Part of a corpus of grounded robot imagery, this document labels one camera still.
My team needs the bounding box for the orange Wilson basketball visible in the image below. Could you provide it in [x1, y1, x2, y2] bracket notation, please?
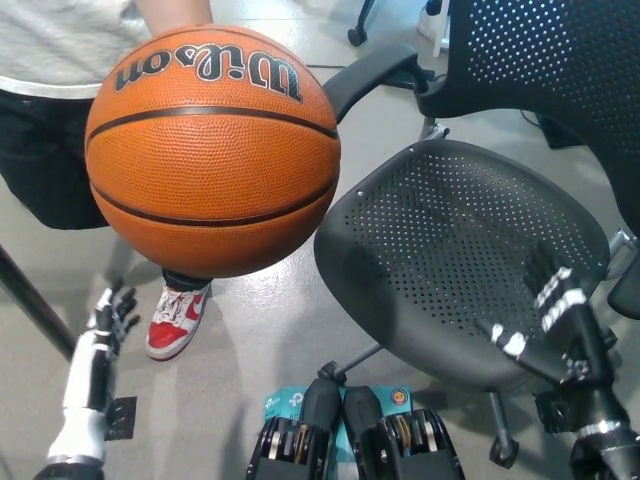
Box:
[83, 23, 342, 280]

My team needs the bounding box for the red and white sneaker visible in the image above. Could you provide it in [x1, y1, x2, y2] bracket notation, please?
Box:
[144, 281, 211, 361]

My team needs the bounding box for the black chair leg with caster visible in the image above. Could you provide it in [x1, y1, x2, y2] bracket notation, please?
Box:
[347, 0, 377, 48]

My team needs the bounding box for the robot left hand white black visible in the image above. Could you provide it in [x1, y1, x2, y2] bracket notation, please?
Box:
[47, 278, 142, 466]

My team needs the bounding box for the black floor tape patch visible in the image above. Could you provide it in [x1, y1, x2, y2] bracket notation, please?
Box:
[103, 396, 139, 442]
[532, 389, 581, 435]

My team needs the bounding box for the person in grey shirt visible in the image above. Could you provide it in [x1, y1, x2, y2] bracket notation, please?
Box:
[0, 0, 212, 292]

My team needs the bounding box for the black slanted table leg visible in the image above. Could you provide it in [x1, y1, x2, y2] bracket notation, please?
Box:
[0, 243, 76, 362]

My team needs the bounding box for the black perforated office chair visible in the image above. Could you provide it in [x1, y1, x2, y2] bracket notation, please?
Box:
[313, 0, 640, 464]

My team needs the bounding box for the teal router box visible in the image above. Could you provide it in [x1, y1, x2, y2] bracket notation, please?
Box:
[263, 384, 414, 464]

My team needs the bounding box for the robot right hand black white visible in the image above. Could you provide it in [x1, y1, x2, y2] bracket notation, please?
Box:
[477, 244, 639, 451]

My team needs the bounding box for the white shoe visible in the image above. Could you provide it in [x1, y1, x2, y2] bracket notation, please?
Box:
[417, 0, 451, 44]

